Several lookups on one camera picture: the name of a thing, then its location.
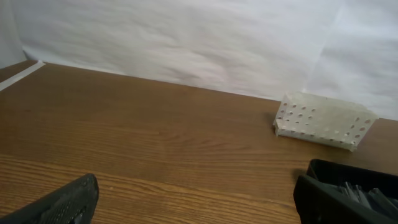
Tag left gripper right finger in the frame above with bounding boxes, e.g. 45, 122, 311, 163
292, 174, 398, 224

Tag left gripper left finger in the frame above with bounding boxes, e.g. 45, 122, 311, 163
0, 172, 100, 224

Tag clear test tube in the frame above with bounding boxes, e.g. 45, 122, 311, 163
368, 187, 398, 217
351, 184, 369, 206
343, 182, 355, 200

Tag black tray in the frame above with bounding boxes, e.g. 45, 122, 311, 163
306, 158, 398, 220

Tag white test tube rack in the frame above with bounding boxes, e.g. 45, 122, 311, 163
272, 91, 379, 152

